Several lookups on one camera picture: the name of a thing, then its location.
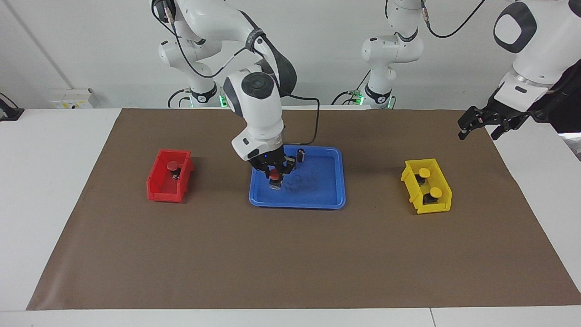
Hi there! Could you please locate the white wall socket box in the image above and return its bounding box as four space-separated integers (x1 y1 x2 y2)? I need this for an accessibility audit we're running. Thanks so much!
51 89 94 109

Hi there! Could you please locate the brown table mat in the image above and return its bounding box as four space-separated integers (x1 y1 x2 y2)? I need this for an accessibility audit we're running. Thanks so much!
26 108 581 311

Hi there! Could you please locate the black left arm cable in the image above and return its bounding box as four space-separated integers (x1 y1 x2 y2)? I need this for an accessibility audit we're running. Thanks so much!
421 0 486 38

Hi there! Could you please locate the black base cable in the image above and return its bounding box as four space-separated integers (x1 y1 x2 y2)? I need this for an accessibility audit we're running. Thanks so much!
167 89 193 109
331 70 372 106

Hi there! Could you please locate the blue plastic tray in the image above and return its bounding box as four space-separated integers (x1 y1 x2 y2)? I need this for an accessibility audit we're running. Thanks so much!
248 144 347 210

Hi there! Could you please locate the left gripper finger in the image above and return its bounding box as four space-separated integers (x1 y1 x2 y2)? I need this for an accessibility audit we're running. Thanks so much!
491 114 531 141
458 106 478 140

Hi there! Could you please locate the red plastic bin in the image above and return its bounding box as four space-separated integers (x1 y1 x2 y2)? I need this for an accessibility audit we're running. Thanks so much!
146 149 195 203

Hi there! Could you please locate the black clamp device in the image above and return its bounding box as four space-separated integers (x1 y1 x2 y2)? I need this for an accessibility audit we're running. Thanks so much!
0 93 25 122

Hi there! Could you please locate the grey textured object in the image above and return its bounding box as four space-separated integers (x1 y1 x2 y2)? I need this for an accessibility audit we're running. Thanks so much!
563 133 581 162

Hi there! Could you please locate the yellow plastic bin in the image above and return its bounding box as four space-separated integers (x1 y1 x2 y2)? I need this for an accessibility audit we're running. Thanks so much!
400 158 453 215

